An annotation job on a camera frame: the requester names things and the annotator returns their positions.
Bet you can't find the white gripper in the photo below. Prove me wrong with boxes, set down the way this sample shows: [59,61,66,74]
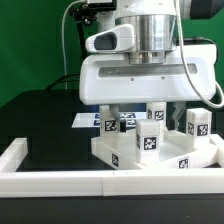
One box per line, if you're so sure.
[79,44,216,133]

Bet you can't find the white square tabletop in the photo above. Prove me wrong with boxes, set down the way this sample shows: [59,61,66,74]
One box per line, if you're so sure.
[91,129,224,170]

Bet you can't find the black cable bundle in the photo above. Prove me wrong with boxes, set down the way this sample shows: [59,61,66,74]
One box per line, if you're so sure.
[45,3,101,92]

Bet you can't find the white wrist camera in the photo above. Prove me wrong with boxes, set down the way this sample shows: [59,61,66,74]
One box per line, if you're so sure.
[85,24,135,53]

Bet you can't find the white U-shaped fence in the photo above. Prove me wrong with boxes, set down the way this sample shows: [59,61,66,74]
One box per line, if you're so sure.
[0,138,224,198]

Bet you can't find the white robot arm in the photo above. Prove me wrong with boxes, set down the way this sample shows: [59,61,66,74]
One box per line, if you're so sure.
[76,0,224,132]

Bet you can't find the white marker sheet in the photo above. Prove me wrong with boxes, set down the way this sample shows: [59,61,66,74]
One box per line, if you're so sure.
[72,112,146,128]

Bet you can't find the white cable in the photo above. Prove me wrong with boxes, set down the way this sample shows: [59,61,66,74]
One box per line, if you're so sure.
[61,0,224,110]

